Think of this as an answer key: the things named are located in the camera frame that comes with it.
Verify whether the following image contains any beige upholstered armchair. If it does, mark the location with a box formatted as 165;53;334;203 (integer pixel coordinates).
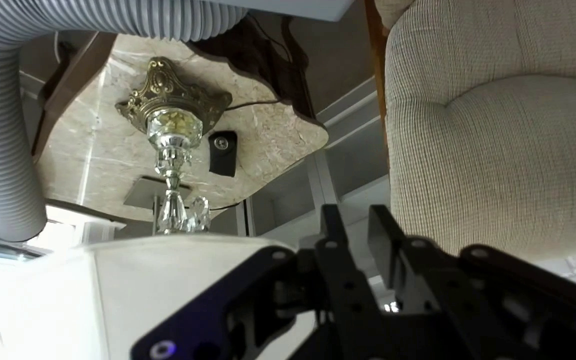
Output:
367;0;576;295

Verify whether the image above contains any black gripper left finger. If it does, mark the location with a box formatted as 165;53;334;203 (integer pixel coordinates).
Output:
318;201;357;269

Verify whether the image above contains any marble top end table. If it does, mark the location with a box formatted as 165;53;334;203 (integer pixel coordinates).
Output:
31;11;332;226

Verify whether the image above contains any crystal lamp with white shade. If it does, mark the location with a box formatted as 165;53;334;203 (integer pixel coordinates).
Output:
0;56;301;360

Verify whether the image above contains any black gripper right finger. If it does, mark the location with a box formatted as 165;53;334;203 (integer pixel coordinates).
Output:
367;201;412;295

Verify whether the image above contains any small black key fob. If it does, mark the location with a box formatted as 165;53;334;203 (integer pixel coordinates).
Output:
206;130;241;177

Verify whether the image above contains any grey ribbed exhaust hose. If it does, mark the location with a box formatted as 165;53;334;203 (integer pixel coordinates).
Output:
0;0;251;244

